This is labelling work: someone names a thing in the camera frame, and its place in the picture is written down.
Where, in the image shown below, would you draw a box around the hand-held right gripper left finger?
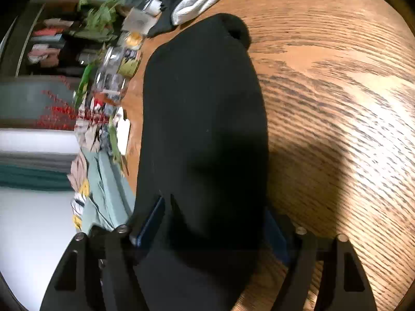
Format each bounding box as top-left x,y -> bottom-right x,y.
39,196 -> 166,311

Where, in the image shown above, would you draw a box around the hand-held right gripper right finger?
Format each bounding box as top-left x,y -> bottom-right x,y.
264,209 -> 378,311

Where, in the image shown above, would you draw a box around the black sweater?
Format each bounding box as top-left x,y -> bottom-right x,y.
134,13 -> 269,311

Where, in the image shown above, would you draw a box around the open wardrobe with clothes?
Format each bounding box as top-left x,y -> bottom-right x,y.
16,3 -> 107,78

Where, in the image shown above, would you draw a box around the light green cloth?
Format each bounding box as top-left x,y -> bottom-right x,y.
70,149 -> 137,234

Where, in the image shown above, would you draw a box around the white paper sheet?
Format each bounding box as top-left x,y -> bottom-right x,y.
115,118 -> 132,156

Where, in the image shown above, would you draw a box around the teal curtain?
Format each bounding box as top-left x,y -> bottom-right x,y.
0,165 -> 72,190

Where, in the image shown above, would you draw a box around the red berry branch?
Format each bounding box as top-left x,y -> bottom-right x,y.
36,89 -> 98,130

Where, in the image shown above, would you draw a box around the glass jars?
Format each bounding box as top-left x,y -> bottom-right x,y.
94,32 -> 145,101

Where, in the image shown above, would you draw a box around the green potted plant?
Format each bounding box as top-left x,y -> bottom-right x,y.
76,0 -> 146,39

